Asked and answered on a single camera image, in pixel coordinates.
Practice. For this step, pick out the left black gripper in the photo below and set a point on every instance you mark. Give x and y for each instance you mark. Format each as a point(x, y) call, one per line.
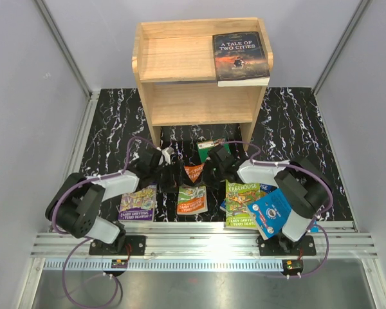
point(175, 181)

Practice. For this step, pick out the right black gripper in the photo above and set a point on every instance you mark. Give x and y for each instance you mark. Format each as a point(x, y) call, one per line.
point(204, 177)

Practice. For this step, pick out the orange 78-Storey Treehouse book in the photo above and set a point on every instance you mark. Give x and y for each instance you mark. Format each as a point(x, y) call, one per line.
point(192, 194)

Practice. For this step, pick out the dark Tale of Two Cities book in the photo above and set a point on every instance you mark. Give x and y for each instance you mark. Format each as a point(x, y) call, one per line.
point(240, 60)

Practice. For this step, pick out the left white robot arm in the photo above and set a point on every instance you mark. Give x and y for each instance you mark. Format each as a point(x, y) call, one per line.
point(74, 209)

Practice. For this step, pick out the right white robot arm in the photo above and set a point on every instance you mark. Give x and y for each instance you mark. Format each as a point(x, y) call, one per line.
point(307, 191)

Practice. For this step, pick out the green 65-Storey Treehouse book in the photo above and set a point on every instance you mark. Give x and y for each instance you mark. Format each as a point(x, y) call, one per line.
point(238, 197)

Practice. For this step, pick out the purple 52-Storey Treehouse book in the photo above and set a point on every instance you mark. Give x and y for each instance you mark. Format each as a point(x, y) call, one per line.
point(138, 206)

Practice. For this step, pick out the dark blue 91-Storey Treehouse book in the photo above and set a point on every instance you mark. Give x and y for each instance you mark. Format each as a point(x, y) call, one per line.
point(262, 188)

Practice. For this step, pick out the light blue paperback book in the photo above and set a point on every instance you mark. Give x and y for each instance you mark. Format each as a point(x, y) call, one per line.
point(269, 213)

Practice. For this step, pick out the black marble pattern mat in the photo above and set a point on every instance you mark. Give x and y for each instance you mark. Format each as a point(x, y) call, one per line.
point(289, 125)

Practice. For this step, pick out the wooden two-tier shelf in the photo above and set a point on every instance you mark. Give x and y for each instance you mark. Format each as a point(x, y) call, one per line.
point(174, 70)

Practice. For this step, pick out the blue Storey Treehouse book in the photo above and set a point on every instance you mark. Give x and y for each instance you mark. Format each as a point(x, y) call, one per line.
point(313, 229)

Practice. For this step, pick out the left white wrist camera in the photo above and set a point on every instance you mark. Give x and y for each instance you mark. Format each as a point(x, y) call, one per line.
point(166, 156)

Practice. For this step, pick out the aluminium rail frame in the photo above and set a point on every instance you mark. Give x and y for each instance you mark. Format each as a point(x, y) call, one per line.
point(197, 263)

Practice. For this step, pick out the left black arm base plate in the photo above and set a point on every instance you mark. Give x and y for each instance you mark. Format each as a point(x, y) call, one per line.
point(132, 244)

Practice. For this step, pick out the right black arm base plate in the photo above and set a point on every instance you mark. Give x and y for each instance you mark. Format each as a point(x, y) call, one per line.
point(282, 246)

